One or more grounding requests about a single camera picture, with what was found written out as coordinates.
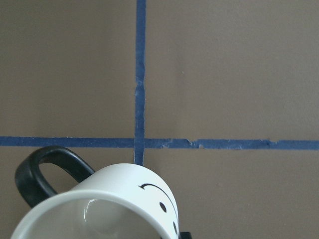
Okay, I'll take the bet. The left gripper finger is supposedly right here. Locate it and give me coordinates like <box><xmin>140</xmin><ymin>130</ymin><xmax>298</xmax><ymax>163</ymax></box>
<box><xmin>179</xmin><ymin>232</ymin><xmax>192</xmax><ymax>239</ymax></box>

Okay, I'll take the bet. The white smiley face mug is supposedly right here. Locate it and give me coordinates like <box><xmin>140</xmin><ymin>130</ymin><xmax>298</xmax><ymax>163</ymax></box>
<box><xmin>12</xmin><ymin>146</ymin><xmax>181</xmax><ymax>239</ymax></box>

